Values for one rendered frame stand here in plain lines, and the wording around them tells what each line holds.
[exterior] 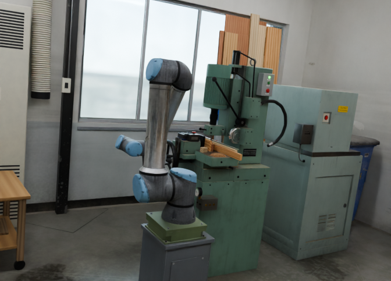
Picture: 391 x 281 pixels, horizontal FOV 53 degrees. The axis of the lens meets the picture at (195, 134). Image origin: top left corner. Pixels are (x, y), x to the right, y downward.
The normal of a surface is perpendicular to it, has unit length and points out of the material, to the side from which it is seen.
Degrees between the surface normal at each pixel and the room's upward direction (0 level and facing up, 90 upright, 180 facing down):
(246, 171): 90
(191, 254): 90
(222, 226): 90
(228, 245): 90
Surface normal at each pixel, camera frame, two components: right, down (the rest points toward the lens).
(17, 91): 0.52, 0.18
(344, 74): -0.85, -0.01
